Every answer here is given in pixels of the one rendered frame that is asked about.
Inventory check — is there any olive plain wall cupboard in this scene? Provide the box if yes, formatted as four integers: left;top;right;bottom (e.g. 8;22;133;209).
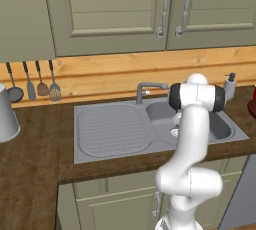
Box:
0;0;57;64

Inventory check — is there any dark grey hanging ladle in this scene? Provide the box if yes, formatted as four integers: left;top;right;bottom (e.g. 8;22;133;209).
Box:
5;61;25;104

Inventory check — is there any grey soap dispenser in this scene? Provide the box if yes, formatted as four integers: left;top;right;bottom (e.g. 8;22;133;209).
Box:
222;72;238;104

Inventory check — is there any dark red round object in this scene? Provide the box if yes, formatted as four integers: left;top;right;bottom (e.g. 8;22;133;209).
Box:
246;85;256;120

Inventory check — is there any grey curved cupboard handle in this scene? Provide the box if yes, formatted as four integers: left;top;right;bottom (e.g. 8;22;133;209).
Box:
175;0;191;39
155;0;170;39

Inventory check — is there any grey sink tap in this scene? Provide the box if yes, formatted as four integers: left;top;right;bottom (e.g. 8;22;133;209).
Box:
135;81;170;106

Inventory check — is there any grey steel sink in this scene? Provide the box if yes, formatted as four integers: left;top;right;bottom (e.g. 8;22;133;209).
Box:
73;96;251;165

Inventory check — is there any grey base cupboard handle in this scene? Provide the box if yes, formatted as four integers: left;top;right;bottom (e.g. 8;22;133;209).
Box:
151;190;163;219

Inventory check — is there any olive base cupboard door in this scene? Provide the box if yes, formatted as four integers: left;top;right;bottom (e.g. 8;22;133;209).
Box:
75;185;168;230
196;171;244;230

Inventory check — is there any grey metal jug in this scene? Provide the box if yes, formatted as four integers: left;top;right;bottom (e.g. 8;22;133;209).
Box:
0;82;22;144

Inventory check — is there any brown hanging spoon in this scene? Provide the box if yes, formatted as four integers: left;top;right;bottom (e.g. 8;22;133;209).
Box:
34;60;51;97

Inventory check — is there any grey slotted hanging spatula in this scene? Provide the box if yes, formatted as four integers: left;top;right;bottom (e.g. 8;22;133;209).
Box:
47;59;63;103

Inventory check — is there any olive wall cupboard door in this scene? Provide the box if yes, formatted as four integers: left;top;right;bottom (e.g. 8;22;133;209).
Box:
42;0;175;58
166;0;256;51

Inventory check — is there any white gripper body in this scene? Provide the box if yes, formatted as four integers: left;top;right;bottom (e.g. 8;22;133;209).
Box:
171;112;183;130

